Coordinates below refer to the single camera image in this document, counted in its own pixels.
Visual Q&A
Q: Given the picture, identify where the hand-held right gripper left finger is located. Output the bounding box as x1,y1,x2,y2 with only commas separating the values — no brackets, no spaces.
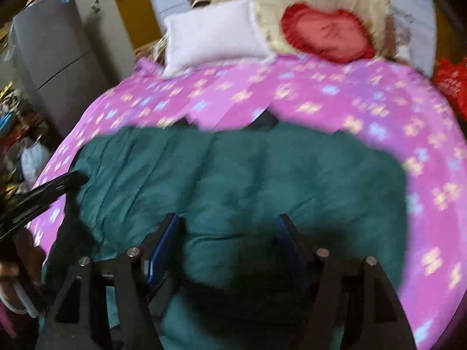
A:
34,212,182,350

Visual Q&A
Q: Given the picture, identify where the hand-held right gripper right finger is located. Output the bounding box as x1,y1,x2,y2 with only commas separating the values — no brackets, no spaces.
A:
278,213,418,350

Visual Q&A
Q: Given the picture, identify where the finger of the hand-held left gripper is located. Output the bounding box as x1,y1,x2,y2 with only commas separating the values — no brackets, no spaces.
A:
0,172,89,241

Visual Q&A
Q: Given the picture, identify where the green puffer jacket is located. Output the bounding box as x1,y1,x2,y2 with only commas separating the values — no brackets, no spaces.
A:
38,111,409,350

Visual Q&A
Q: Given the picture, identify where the white plastic bag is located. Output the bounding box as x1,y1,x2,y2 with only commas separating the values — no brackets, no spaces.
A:
20,142,50,183

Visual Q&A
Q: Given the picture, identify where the pile of cluttered bags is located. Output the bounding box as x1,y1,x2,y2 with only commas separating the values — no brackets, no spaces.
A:
0,80,55,194

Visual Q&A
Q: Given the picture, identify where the grey refrigerator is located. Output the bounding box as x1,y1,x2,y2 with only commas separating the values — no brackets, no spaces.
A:
11,0,103,135

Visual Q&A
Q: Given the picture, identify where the pink floral bed sheet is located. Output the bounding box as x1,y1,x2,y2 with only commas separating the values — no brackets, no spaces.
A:
27,54,467,350

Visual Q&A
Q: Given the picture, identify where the beige cabinet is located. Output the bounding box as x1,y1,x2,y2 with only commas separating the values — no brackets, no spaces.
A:
73,0,139,92

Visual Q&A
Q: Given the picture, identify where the yellow wooden door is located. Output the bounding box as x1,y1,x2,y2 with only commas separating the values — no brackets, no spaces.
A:
109,0,165,50

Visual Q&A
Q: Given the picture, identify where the red heart cushion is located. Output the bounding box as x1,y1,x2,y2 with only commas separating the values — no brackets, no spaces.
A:
279,3,376,64

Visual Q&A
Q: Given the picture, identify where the white pillow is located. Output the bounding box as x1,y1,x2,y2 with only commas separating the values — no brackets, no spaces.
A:
161,0,274,79

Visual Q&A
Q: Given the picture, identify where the red shopping bag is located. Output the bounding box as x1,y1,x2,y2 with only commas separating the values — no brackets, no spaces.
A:
432,57,467,106

